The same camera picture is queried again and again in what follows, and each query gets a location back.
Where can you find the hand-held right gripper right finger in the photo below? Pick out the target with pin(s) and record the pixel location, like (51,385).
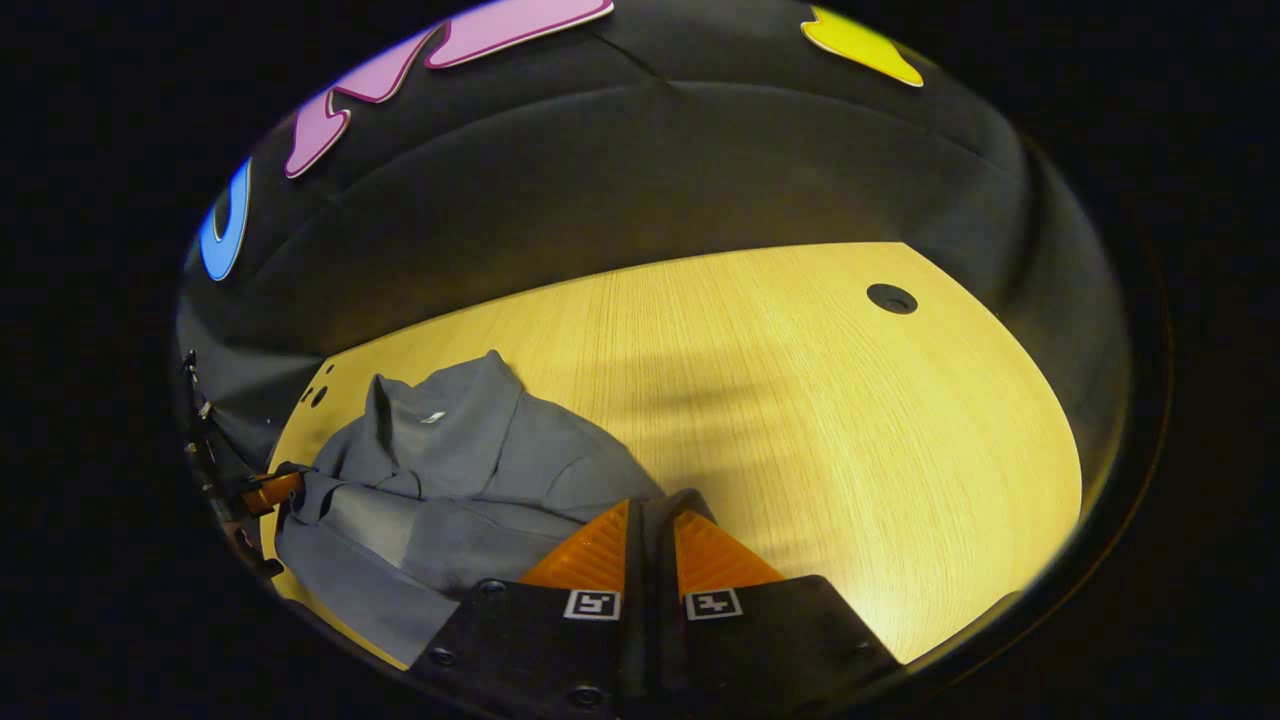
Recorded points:
(770,640)

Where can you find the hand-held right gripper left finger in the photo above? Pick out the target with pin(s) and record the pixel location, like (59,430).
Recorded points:
(560,650)

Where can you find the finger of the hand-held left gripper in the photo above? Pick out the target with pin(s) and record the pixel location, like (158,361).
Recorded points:
(275,492)

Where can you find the grey polo shirt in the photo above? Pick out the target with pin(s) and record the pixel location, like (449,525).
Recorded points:
(450,470)

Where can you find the black backdrop cloth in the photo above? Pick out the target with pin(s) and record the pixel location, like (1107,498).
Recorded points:
(650,170)

